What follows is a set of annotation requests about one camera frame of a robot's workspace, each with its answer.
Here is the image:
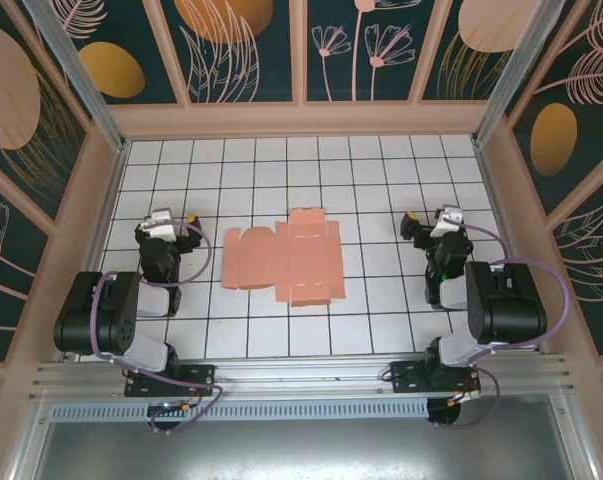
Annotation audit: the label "wall panel orange oval feather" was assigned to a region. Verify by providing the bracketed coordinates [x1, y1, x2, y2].
[33, 0, 188, 107]

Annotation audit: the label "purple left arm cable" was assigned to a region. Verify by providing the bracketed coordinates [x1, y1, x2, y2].
[89, 221, 227, 435]

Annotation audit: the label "aluminium corner post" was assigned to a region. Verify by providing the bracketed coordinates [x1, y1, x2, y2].
[472, 0, 576, 147]
[23, 0, 131, 154]

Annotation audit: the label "grey slotted cable duct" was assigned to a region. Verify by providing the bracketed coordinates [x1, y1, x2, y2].
[50, 399, 430, 422]

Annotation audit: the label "grey metal sheet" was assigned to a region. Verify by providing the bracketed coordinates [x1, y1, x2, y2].
[30, 394, 598, 480]

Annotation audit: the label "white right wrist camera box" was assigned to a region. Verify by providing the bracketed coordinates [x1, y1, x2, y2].
[429, 203, 466, 240]

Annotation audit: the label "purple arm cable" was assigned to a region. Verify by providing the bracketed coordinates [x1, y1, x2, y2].
[433, 215, 570, 431]
[89, 221, 227, 435]

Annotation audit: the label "aluminium mounting rail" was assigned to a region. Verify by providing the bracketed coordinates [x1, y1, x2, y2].
[28, 353, 580, 402]

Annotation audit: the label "wall panel pink circle gold feathers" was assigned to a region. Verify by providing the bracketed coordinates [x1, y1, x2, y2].
[419, 0, 527, 101]

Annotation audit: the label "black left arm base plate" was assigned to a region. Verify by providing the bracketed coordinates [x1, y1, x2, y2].
[124, 363, 217, 399]

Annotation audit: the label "wall panel single flower outline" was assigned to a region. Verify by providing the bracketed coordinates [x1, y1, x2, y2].
[0, 152, 57, 351]

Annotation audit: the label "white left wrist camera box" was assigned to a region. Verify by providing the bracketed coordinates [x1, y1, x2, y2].
[140, 208, 179, 242]

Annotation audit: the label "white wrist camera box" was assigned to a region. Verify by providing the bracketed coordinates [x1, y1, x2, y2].
[429, 203, 466, 240]
[140, 208, 179, 242]

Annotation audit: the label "wall panel orange circle leaves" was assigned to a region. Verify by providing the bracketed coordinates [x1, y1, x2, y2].
[159, 0, 302, 105]

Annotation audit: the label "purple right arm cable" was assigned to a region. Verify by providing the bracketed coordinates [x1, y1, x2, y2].
[433, 215, 570, 431]

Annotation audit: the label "wall panel orange oval fern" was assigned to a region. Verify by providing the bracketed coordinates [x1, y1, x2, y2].
[508, 0, 603, 217]

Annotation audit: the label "wall panel pink feather outlines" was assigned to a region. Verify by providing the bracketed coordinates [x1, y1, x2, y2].
[550, 164, 603, 355]

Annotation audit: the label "wall panel pink flowers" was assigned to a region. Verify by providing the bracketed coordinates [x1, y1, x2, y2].
[305, 0, 441, 104]

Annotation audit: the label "pink paper box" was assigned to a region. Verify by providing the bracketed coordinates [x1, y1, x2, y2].
[220, 207, 346, 307]

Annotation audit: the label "wall panel large pink circle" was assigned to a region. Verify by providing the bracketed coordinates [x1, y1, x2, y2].
[0, 4, 92, 224]

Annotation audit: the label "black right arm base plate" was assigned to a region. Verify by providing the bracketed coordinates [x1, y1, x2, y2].
[389, 360, 482, 396]

